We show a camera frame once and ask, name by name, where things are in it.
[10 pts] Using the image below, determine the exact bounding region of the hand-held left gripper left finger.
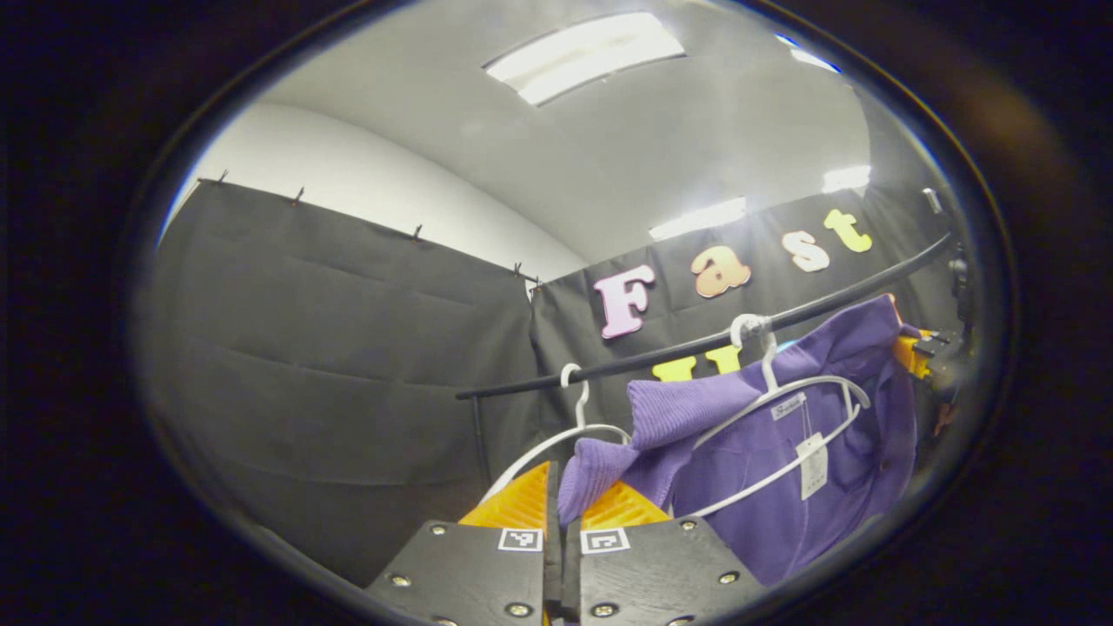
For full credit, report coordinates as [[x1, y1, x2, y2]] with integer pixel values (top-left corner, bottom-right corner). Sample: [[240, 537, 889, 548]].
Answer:
[[365, 460, 565, 626]]

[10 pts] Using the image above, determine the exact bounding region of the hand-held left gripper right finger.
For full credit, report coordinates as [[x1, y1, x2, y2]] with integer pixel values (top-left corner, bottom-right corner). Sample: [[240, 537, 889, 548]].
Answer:
[[563, 480, 767, 626]]

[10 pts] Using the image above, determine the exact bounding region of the purple ribbed jacket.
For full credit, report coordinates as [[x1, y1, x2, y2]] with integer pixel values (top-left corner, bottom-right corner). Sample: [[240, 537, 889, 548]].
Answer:
[[556, 294, 923, 588]]

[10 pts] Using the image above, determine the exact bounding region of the white plastic clothes hanger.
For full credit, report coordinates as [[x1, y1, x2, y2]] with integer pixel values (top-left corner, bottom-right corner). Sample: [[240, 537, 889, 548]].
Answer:
[[481, 363, 633, 503], [687, 313, 872, 520]]

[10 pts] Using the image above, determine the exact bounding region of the black metal clothes rack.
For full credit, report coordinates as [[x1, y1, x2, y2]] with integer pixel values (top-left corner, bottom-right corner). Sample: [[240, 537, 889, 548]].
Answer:
[[455, 233, 955, 488]]

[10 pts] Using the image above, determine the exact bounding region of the small ceiling light panel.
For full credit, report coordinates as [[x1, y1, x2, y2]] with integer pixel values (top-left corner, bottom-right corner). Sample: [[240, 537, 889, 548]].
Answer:
[[822, 165, 872, 194], [648, 197, 749, 242], [776, 33, 843, 75]]

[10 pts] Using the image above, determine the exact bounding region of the black backdrop cloth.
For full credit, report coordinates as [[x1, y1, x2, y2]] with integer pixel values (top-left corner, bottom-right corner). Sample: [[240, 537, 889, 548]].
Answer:
[[139, 178, 966, 588]]

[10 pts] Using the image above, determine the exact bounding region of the large ceiling light panel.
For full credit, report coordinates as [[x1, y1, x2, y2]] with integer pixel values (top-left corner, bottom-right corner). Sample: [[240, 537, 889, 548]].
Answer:
[[483, 11, 686, 107]]

